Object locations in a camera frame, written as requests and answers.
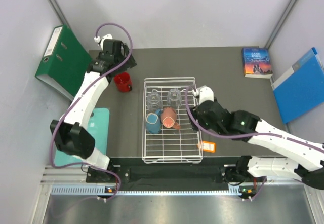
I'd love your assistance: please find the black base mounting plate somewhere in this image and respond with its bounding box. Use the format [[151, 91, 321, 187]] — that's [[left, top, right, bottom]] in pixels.
[[86, 155, 264, 185]]

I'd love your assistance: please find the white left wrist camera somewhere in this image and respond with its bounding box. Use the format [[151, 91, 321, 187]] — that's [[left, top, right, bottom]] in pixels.
[[94, 34, 113, 50]]

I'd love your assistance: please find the white wire dish rack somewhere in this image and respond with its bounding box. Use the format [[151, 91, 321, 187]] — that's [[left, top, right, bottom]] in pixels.
[[142, 77, 203, 164]]

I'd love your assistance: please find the aluminium rail frame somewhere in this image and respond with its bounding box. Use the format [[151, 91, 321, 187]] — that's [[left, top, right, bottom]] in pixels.
[[42, 166, 322, 223]]

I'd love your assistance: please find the blue mug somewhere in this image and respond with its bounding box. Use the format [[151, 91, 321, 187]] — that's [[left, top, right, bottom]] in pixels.
[[145, 109, 162, 134]]

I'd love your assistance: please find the clear glass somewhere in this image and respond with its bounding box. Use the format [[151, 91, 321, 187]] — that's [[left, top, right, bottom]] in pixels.
[[167, 88, 182, 109], [147, 92, 163, 111]]

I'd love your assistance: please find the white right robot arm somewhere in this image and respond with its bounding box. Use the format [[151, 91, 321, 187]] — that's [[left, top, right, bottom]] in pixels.
[[186, 100, 323, 190]]

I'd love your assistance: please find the Jane Eyre paperback book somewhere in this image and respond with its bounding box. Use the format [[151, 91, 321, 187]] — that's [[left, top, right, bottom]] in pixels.
[[241, 47, 273, 79]]

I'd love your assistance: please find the blue folder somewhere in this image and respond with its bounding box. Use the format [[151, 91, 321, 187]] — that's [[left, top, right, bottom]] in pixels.
[[272, 47, 323, 124]]

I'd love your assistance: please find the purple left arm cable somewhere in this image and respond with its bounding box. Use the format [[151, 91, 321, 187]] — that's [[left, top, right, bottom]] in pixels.
[[49, 22, 134, 202]]

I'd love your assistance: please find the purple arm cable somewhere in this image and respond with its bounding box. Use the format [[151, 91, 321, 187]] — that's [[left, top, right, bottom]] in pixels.
[[49, 22, 134, 202], [184, 86, 324, 202]]

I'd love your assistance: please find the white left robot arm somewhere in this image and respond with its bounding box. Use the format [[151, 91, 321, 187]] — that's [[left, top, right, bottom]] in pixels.
[[50, 34, 136, 182]]

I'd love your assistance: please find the red mug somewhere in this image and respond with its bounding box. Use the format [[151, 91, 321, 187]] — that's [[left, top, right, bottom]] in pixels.
[[114, 72, 133, 93]]

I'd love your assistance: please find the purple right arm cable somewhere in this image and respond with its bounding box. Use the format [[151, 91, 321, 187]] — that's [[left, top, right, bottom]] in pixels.
[[184, 86, 324, 202]]

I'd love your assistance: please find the clear glass right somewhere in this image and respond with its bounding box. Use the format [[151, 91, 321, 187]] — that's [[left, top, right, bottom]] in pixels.
[[167, 88, 182, 109]]

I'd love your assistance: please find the green lever arch binder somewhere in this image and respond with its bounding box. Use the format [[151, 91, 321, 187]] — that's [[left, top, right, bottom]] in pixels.
[[35, 25, 92, 101]]

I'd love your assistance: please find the teal shirt folding board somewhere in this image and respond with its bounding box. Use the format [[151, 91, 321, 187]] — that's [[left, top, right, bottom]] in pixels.
[[54, 108, 110, 166]]

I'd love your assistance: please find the clear glass left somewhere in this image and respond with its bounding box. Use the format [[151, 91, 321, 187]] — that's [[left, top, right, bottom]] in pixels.
[[147, 92, 163, 111]]

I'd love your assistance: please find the pink floral mug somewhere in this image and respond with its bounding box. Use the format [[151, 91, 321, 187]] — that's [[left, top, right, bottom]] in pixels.
[[161, 107, 181, 130]]

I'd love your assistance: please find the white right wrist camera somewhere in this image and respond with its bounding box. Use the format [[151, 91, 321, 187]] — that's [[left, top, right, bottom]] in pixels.
[[191, 85, 214, 105]]

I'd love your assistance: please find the orange tag card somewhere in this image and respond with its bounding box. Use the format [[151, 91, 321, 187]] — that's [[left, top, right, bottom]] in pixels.
[[198, 141, 216, 153]]

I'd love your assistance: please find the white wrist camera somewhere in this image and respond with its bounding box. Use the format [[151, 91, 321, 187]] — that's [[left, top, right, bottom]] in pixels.
[[191, 85, 214, 105], [94, 34, 113, 50]]

